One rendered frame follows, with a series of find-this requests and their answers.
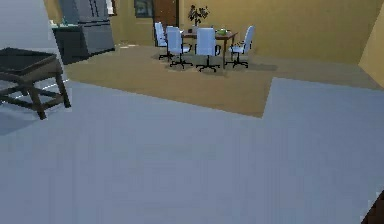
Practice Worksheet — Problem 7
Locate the white office chair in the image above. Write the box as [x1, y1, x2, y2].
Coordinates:
[195, 27, 222, 73]
[165, 25, 194, 70]
[154, 21, 174, 62]
[225, 25, 256, 69]

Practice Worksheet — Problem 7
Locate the brown wooden dining table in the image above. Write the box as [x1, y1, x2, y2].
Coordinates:
[181, 29, 239, 70]

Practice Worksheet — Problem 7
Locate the dark house plant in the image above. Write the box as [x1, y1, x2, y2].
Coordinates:
[187, 4, 210, 28]

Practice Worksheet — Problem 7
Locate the brown wooden door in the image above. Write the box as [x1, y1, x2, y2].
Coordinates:
[152, 0, 180, 29]

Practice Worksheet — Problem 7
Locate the dark framed picture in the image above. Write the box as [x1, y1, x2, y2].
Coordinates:
[133, 0, 154, 19]

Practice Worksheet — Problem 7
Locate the grey fridge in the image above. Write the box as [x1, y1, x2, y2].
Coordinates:
[58, 0, 116, 56]

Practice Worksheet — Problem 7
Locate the window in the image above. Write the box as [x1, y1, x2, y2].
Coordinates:
[105, 0, 118, 17]

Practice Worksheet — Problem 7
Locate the dark kitchen counter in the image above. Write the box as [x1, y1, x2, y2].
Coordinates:
[50, 23, 90, 66]

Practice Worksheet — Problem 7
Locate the dark wooden side table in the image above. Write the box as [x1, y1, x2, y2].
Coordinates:
[0, 47, 72, 121]

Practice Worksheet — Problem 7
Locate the dark brown furniture corner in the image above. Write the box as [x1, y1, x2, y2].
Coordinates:
[360, 190, 384, 224]

